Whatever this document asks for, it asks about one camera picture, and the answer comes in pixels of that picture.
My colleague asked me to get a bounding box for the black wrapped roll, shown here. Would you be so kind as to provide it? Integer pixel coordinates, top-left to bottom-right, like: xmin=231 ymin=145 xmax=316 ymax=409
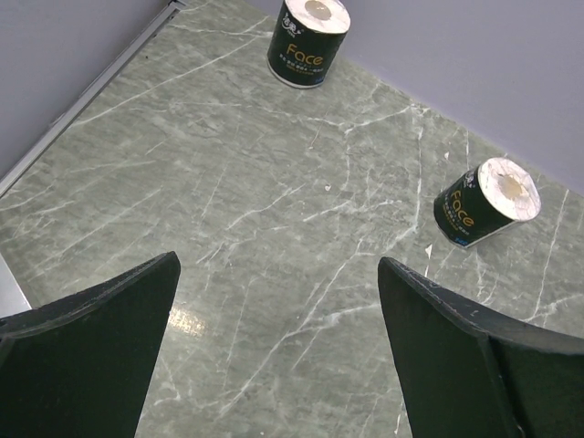
xmin=433 ymin=157 xmax=542 ymax=248
xmin=267 ymin=0 xmax=350 ymax=89

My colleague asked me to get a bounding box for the black wrapped roll, centre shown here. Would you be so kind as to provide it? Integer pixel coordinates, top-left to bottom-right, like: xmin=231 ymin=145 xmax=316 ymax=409
xmin=433 ymin=157 xmax=542 ymax=248

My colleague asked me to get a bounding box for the black wrapped roll, back left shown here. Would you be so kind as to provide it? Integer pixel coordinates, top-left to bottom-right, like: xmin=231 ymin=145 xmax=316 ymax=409
xmin=267 ymin=0 xmax=350 ymax=89

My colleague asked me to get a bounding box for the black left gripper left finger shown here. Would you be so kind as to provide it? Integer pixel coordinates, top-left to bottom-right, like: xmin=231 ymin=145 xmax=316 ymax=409
xmin=1 ymin=252 xmax=181 ymax=437

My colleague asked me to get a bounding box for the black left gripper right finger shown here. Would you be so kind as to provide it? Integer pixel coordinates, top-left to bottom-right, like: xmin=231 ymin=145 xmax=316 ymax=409
xmin=378 ymin=257 xmax=583 ymax=437

